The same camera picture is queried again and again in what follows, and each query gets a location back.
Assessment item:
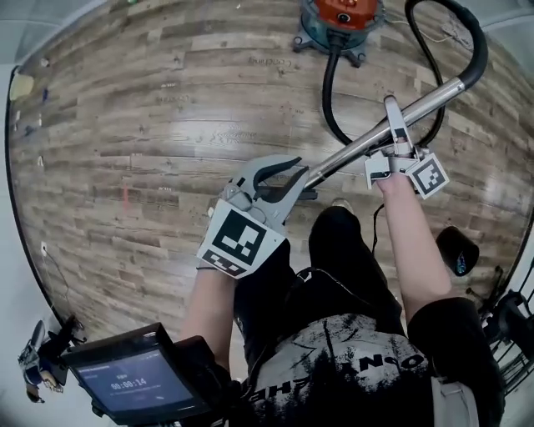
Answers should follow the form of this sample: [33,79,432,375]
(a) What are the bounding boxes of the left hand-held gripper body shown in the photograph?
[196,178,290,280]

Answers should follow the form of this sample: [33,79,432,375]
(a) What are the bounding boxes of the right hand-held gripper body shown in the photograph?
[364,141,451,200]

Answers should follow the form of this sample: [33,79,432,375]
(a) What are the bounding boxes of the vacuum hose and wand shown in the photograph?
[321,0,490,148]

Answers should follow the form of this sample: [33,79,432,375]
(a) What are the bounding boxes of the person's right forearm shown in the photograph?
[375,172,454,323]

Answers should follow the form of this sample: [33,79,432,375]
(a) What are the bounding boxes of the person's left forearm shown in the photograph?
[179,266,237,364]

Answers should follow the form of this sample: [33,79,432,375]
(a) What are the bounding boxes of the red and teal vacuum cleaner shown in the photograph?
[291,0,385,68]

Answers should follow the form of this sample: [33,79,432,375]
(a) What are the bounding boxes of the person's black trousers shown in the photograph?
[232,205,409,377]

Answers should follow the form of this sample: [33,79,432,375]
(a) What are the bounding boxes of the black round waste bin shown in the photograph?
[435,225,481,278]

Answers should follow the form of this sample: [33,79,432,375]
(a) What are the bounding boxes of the chest-mounted tablet screen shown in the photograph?
[62,322,213,427]

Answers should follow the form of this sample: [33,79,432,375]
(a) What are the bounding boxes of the person's black white printed T-shirt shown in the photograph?
[244,297,502,427]

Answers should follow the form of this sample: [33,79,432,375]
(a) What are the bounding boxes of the black swivel chair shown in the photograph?
[41,314,87,377]

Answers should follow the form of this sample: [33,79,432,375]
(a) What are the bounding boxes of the yellow bucket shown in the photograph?
[9,74,35,102]

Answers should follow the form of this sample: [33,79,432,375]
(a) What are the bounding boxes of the black body-worn cable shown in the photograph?
[371,203,387,256]

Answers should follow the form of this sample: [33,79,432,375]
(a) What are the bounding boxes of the thin charger cable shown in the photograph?
[43,251,73,323]

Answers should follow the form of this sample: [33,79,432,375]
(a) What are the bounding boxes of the white shoulder strap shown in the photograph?
[431,374,477,427]

